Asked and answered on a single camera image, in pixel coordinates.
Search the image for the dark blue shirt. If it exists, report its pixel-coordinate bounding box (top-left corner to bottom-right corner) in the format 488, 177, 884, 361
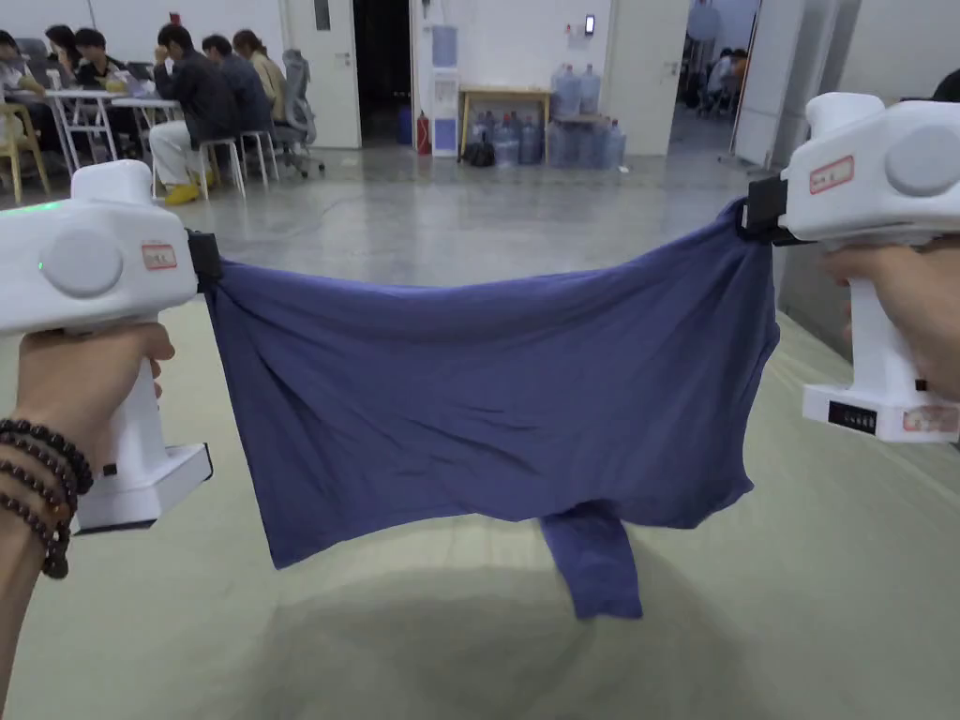
202, 197, 784, 623

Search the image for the wooden chair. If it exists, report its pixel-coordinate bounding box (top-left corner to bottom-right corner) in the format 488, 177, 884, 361
0, 100, 53, 205

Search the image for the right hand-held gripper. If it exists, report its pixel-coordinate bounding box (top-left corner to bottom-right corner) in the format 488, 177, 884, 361
738, 91, 960, 444

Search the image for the group of people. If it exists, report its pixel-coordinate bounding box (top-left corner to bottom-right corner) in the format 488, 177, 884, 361
0, 22, 291, 207
703, 47, 751, 119

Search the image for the person's left hand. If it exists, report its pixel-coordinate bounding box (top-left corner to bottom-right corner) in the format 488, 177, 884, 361
10, 321, 176, 475

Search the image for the person's left forearm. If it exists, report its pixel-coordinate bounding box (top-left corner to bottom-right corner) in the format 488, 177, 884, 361
0, 416, 96, 720

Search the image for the white water dispenser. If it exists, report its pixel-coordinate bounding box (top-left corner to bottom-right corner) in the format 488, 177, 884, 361
428, 23, 461, 159

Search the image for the bed with pale green sheet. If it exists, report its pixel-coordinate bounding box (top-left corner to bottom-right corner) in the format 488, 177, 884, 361
0, 291, 960, 720

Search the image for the wooden table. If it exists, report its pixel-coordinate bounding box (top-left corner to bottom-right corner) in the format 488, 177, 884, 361
457, 86, 554, 168

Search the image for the group of water bottles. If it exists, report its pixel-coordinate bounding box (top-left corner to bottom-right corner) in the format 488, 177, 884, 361
468, 63, 629, 173

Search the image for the person's right hand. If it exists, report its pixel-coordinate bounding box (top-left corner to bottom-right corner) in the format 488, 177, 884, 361
817, 233, 960, 411

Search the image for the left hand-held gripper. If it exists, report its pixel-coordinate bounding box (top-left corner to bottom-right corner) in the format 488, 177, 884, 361
0, 159, 222, 535

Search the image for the white folding table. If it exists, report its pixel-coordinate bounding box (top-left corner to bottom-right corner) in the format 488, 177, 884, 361
0, 88, 186, 175

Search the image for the white stool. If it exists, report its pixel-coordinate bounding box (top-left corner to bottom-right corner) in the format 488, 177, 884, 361
203, 130, 280, 201

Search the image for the grey office chair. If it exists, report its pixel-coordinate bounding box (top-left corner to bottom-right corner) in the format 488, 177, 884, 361
271, 48, 328, 178

